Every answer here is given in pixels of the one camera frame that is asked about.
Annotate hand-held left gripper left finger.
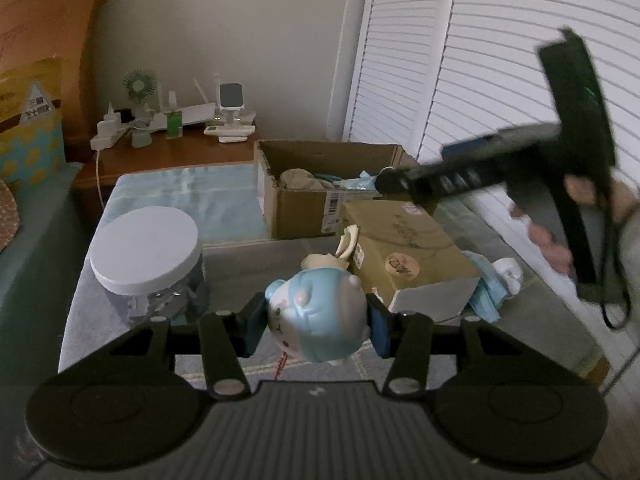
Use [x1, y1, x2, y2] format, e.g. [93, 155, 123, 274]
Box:
[114, 295, 271, 401]

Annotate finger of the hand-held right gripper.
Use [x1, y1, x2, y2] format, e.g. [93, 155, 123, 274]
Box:
[440, 129, 509, 164]
[375, 157, 506, 206]

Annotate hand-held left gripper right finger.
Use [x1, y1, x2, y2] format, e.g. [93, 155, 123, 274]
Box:
[367, 293, 506, 401]

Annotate blue plush toy head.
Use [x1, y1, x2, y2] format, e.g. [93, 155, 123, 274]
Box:
[264, 266, 374, 387]

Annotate blue face mask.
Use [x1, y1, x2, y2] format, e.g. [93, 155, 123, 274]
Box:
[335, 170, 382, 194]

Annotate cardboard box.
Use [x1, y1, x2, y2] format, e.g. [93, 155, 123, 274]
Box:
[253, 139, 426, 240]

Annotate cream drawstring bag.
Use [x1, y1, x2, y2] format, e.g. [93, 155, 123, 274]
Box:
[279, 167, 337, 191]

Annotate person's right hand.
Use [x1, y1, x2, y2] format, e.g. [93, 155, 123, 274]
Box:
[511, 175, 640, 277]

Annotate brown paper wrapped box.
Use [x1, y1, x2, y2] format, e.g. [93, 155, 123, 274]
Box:
[340, 200, 482, 322]

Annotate white louvred doors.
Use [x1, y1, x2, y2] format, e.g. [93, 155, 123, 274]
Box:
[327, 0, 640, 281]

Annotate bundle of blue face masks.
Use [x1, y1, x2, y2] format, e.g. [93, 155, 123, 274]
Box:
[466, 252, 506, 324]

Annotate small white plush figure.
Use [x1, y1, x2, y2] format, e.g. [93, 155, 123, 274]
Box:
[492, 257, 524, 299]

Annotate clear jar with white lid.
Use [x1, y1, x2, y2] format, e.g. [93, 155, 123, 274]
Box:
[88, 206, 211, 332]

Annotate wooden nightstand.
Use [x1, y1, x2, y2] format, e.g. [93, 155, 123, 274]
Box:
[72, 127, 264, 222]

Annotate bed with teal sheet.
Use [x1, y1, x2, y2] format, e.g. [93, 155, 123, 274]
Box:
[0, 160, 126, 463]

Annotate green labelled bottle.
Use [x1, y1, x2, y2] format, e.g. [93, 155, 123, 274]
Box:
[166, 91, 184, 139]

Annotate small screen on stand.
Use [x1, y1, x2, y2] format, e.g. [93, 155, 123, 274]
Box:
[216, 82, 256, 144]

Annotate white router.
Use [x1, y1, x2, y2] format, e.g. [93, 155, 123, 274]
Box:
[150, 77, 222, 131]

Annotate white power strip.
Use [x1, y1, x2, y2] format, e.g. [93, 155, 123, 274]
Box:
[90, 120, 134, 151]

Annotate white charger plug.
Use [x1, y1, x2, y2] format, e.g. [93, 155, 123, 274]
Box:
[100, 102, 124, 136]

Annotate small green desk fan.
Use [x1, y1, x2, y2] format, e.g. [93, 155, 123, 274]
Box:
[122, 69, 159, 149]

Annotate brown dotted cloth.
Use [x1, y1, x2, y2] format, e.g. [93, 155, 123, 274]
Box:
[0, 180, 24, 254]

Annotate yellow snack bag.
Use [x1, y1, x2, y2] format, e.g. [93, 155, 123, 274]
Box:
[0, 57, 66, 187]

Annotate wooden headboard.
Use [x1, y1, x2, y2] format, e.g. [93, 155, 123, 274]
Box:
[0, 0, 114, 161]

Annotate black strap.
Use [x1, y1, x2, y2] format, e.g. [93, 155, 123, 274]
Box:
[599, 200, 632, 331]

